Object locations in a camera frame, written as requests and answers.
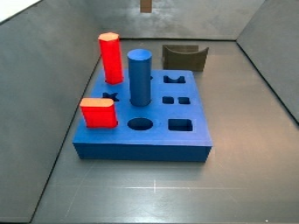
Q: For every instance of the brown arch peg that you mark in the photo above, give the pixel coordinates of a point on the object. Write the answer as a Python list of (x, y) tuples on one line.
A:
[(146, 6)]

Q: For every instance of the blue shape sorter board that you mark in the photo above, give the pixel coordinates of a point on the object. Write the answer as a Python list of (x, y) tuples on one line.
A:
[(164, 131)]

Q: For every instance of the dark olive arch block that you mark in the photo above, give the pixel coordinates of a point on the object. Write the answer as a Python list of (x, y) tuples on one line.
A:
[(184, 57)]

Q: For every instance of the red rounded block peg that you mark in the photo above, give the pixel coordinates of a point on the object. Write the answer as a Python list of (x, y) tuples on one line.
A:
[(99, 112)]

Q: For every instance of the blue cylinder peg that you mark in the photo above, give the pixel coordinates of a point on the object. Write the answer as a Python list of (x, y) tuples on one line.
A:
[(139, 73)]

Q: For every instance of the red hexagonal peg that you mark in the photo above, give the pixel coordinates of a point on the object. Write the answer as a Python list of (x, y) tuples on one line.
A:
[(111, 57)]

